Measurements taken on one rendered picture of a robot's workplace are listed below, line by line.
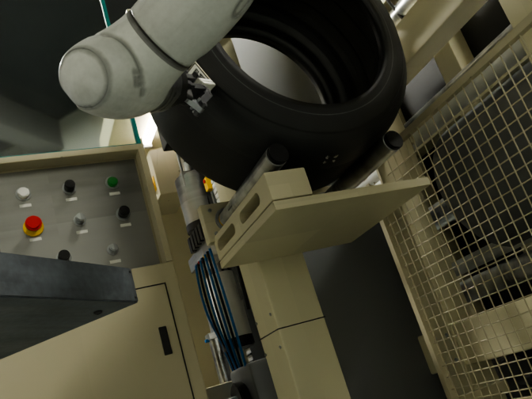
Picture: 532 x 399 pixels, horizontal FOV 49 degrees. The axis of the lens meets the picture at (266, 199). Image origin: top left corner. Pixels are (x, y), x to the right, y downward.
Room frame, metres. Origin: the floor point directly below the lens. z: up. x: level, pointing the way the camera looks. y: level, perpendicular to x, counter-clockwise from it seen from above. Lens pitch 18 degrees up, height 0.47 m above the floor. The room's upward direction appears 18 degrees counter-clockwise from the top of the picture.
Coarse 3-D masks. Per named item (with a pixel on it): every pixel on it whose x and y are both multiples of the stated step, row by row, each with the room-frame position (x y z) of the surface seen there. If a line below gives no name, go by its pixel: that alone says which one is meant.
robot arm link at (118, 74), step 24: (120, 24) 0.60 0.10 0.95; (72, 48) 0.58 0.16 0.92; (96, 48) 0.58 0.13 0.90; (120, 48) 0.59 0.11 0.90; (144, 48) 0.60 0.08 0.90; (72, 72) 0.59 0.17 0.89; (96, 72) 0.58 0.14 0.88; (120, 72) 0.59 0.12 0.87; (144, 72) 0.62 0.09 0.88; (168, 72) 0.64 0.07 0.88; (72, 96) 0.60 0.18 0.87; (96, 96) 0.60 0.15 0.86; (120, 96) 0.61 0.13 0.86; (144, 96) 0.64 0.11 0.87
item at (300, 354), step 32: (224, 192) 1.47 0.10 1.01; (288, 256) 1.44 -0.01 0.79; (256, 288) 1.44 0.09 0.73; (288, 288) 1.42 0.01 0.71; (256, 320) 1.50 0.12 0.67; (288, 320) 1.41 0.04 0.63; (320, 320) 1.45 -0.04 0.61; (288, 352) 1.40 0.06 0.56; (320, 352) 1.44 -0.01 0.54; (288, 384) 1.43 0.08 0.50; (320, 384) 1.43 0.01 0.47
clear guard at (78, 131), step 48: (0, 0) 1.44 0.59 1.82; (48, 0) 1.50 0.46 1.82; (96, 0) 1.57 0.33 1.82; (0, 48) 1.43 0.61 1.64; (48, 48) 1.49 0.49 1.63; (0, 96) 1.42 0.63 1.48; (48, 96) 1.47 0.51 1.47; (0, 144) 1.41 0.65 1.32; (48, 144) 1.46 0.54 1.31; (96, 144) 1.52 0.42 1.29
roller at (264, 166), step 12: (276, 144) 1.04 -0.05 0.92; (264, 156) 1.05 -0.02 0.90; (276, 156) 1.04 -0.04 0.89; (288, 156) 1.06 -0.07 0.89; (264, 168) 1.07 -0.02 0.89; (276, 168) 1.06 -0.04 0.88; (252, 180) 1.13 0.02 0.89; (240, 192) 1.19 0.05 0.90; (228, 204) 1.27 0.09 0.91; (228, 216) 1.29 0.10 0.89
